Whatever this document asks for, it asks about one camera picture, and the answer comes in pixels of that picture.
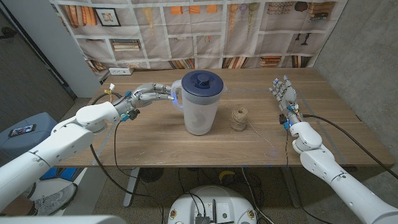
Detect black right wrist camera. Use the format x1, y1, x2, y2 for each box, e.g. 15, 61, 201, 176
279, 113, 292, 131

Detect white board with blue patches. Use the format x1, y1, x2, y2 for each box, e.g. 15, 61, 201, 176
27, 166, 108, 216

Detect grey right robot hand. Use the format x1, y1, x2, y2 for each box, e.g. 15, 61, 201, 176
269, 74, 301, 121

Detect thin black arm wire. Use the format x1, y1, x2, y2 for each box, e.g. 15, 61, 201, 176
113, 119, 139, 180
284, 129, 335, 224

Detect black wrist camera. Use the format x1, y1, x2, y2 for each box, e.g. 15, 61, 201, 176
279, 113, 292, 131
120, 108, 141, 122

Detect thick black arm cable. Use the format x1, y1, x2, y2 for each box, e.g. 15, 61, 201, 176
89, 91, 165, 224
303, 113, 398, 180

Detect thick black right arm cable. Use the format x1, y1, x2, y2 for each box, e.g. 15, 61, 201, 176
303, 113, 398, 180

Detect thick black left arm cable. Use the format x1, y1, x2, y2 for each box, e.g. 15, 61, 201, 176
89, 91, 165, 224

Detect yellow curved object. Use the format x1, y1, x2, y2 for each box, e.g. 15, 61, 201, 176
218, 170, 236, 184

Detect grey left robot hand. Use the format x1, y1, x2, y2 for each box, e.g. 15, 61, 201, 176
126, 82, 175, 110

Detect white power strip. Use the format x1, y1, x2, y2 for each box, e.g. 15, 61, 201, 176
108, 67, 135, 76

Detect thin black right arm wire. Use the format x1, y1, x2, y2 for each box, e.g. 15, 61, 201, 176
284, 129, 335, 224

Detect brown twine spool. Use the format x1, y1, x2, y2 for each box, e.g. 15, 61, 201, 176
231, 106, 277, 151

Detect black smartphone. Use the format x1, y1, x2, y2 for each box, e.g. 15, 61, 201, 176
8, 124, 37, 138

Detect white table leg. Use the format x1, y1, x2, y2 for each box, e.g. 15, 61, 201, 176
123, 167, 141, 208

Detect printed bookshelf backdrop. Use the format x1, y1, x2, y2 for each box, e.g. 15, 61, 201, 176
49, 0, 349, 82

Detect translucent plastic pitcher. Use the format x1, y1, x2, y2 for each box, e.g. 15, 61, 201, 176
170, 79, 228, 136

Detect black round fan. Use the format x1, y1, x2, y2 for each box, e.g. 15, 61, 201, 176
139, 167, 165, 183

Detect person's bare leg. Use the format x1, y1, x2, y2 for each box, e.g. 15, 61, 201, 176
0, 194, 35, 217

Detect black floor cable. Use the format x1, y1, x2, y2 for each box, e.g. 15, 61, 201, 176
241, 167, 275, 224

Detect thin black left arm wire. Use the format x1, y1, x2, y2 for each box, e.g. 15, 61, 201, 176
113, 119, 139, 180

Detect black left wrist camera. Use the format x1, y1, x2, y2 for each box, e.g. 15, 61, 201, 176
120, 108, 141, 122

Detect dark blue pitcher lid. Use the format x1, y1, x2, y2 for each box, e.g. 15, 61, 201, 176
181, 70, 224, 98

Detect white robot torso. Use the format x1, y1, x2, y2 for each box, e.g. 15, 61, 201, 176
167, 185, 258, 224

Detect grey table leg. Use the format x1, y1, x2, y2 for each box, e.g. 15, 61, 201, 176
281, 167, 302, 208

